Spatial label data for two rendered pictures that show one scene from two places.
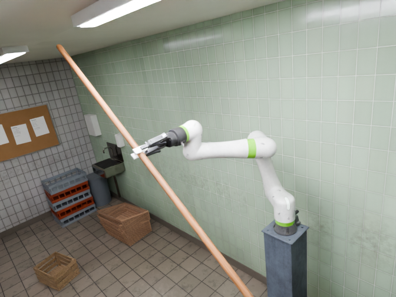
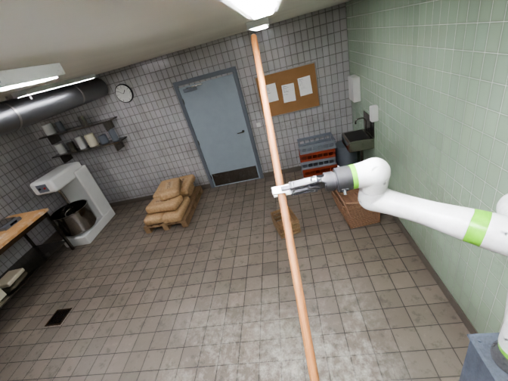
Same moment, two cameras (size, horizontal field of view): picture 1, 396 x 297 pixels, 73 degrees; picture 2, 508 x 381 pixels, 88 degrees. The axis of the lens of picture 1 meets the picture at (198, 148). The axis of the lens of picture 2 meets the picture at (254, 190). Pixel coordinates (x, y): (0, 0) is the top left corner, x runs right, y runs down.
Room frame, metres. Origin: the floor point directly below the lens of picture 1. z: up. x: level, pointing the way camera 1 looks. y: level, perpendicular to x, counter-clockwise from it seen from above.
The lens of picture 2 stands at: (0.57, -0.37, 2.49)
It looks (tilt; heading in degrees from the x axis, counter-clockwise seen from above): 29 degrees down; 53
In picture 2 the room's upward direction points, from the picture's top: 16 degrees counter-clockwise
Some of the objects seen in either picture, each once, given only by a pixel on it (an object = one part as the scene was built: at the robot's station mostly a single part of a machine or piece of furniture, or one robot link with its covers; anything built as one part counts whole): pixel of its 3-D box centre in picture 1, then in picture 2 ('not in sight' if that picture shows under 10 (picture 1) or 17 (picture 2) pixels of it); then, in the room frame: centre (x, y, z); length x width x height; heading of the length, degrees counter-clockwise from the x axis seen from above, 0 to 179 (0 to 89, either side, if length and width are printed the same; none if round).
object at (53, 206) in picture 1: (69, 196); (317, 159); (4.16, 2.29, 0.38); 0.60 x 0.40 x 0.15; 130
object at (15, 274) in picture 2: not in sight; (9, 278); (-0.53, 4.79, 0.27); 0.34 x 0.26 x 0.07; 48
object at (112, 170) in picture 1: (109, 173); (357, 147); (4.15, 1.50, 0.69); 0.46 x 0.36 x 0.94; 42
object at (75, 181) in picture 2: not in sight; (73, 203); (0.77, 5.42, 0.66); 1.00 x 0.66 x 1.32; 42
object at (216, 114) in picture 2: not in sight; (221, 134); (3.35, 3.76, 1.08); 1.14 x 0.09 x 2.16; 132
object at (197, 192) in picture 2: not in sight; (175, 207); (2.09, 4.18, 0.07); 1.20 x 0.80 x 0.14; 42
